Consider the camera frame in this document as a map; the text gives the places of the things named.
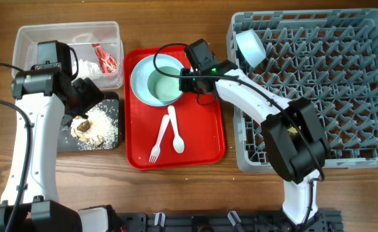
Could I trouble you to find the white tissue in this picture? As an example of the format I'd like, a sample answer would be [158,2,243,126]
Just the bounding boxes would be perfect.
[72,59,102,79]

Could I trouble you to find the mint green bowl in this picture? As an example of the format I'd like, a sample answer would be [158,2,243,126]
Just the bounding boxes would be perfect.
[147,70,183,106]

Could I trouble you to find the red snack wrapper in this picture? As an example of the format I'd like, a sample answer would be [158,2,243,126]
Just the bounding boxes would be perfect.
[92,43,117,73]

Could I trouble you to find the rice and food scraps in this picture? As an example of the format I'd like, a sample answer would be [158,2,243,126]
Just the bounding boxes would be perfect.
[63,106,119,151]

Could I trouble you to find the large light blue plate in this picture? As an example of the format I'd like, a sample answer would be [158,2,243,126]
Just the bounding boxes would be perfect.
[130,53,186,107]

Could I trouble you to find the light blue bowl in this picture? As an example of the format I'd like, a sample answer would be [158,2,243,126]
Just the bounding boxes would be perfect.
[235,30,266,68]

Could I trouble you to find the white plastic spoon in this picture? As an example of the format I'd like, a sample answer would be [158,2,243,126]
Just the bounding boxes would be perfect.
[168,105,184,153]

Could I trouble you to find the white plastic fork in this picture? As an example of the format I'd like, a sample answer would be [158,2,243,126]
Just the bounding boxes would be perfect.
[149,115,170,163]

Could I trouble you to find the yellow cup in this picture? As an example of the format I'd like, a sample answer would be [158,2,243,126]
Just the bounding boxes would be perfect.
[288,126,298,134]

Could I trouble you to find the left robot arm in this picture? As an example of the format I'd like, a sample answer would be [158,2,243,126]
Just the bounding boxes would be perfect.
[0,41,122,232]

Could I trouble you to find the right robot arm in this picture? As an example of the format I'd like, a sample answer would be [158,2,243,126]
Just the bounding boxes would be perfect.
[179,39,331,229]

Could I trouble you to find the black waste tray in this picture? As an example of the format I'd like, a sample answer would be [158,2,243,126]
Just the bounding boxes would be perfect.
[55,91,121,154]

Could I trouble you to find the grey dishwasher rack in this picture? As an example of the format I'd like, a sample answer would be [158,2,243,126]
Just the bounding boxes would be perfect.
[226,8,378,169]

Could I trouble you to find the clear plastic bin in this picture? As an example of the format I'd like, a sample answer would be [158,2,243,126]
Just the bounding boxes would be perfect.
[12,21,124,90]

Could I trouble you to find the red serving tray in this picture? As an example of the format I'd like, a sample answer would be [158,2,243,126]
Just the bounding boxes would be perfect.
[123,48,226,170]

